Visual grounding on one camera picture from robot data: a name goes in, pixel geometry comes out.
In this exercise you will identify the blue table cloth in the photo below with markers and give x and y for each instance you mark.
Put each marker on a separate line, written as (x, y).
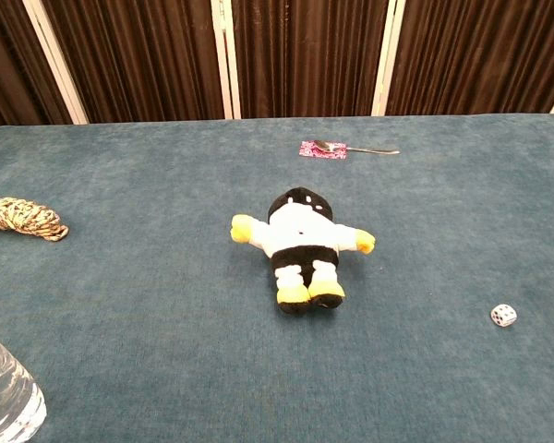
(166, 300)

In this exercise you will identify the white die black dots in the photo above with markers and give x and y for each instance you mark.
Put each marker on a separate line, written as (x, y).
(503, 315)

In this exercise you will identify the silver metal spoon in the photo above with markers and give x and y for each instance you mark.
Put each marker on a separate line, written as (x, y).
(351, 148)

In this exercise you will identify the black white yellow plush doll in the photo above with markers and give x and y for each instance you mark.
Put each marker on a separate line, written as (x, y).
(304, 235)

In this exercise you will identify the white-framed brown curtain partition screen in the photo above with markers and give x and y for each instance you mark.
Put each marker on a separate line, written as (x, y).
(304, 55)

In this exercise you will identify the clear plastic water bottle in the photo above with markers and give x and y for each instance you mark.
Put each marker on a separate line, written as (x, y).
(4, 397)

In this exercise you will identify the pink patterned packet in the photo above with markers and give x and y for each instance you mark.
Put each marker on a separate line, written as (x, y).
(321, 153)

